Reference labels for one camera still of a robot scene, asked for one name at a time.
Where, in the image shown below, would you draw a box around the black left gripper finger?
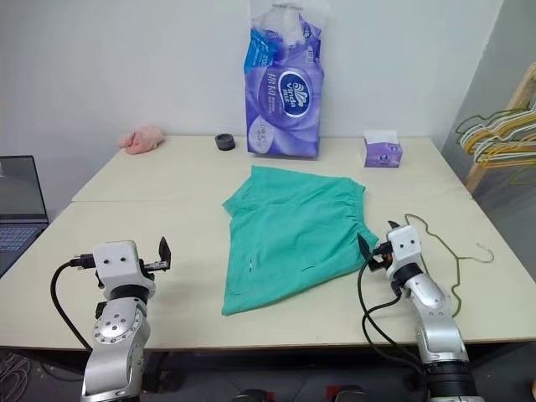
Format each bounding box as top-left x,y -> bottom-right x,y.
158,236 -> 173,271

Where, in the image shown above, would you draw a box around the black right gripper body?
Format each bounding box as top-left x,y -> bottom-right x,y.
367,241 -> 394,272

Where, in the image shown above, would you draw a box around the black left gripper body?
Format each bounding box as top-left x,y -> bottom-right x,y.
138,258 -> 170,281

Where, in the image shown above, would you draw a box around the green shorts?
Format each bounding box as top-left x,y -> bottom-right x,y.
220,165 -> 380,317

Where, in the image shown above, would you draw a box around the wooden hanger rack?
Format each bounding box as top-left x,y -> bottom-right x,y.
463,61 -> 536,198

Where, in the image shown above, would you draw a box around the small purple tissue box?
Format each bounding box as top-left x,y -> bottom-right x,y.
361,129 -> 405,170

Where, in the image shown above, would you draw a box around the pink cloth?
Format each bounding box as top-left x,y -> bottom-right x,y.
118,124 -> 166,157

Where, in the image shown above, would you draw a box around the black round cap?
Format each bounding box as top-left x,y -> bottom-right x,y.
214,132 -> 237,152

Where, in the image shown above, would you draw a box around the dark rounded shape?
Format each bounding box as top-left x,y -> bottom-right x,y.
233,389 -> 276,402
325,384 -> 369,402

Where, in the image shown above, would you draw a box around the dark grey laptop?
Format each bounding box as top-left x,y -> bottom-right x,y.
0,155 -> 51,280

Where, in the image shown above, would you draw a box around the purple tissue multipack bag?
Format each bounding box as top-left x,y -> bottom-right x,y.
241,0 -> 336,161

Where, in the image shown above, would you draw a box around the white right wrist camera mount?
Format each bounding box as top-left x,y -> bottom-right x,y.
385,225 -> 423,279

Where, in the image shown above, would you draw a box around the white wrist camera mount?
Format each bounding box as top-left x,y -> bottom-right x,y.
385,225 -> 423,279
91,240 -> 141,291

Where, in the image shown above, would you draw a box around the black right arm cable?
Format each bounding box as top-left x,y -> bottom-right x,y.
356,250 -> 429,378

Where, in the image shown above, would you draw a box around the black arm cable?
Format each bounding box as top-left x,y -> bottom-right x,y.
49,250 -> 95,353
356,250 -> 429,378

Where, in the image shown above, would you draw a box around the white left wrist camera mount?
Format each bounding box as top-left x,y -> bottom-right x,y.
91,240 -> 141,291

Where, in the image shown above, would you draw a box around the olive green wire hanger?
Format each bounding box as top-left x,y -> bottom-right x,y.
403,213 -> 497,319

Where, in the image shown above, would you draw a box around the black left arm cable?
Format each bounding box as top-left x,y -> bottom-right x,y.
49,250 -> 95,353

